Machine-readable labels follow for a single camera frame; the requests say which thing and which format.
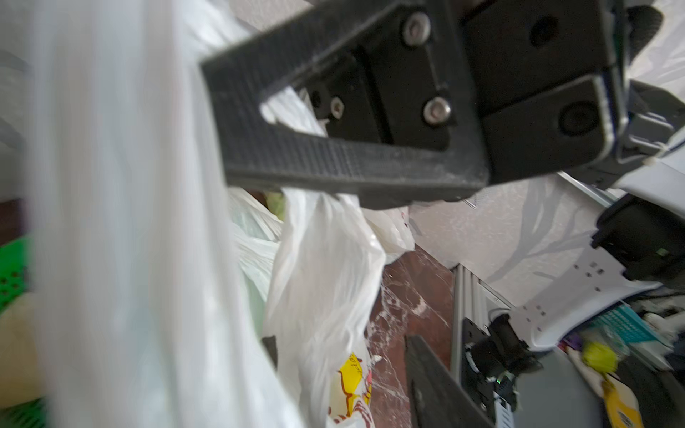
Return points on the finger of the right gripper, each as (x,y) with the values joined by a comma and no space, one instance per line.
(260,156)

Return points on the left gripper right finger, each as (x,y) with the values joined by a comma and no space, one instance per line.
(436,400)

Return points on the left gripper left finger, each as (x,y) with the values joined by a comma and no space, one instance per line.
(270,346)

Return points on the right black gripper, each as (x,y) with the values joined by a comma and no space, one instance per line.
(511,90)

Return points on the white printed plastic bag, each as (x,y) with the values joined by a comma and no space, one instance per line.
(144,318)

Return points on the green plastic basket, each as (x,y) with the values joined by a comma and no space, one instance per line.
(14,275)

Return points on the light green plastic bag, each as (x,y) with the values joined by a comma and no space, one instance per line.
(258,233)

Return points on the white printed bag right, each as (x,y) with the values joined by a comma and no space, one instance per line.
(351,386)

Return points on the beige pear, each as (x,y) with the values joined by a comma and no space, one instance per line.
(21,375)

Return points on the aluminium front rail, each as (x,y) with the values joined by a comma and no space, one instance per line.
(475,300)

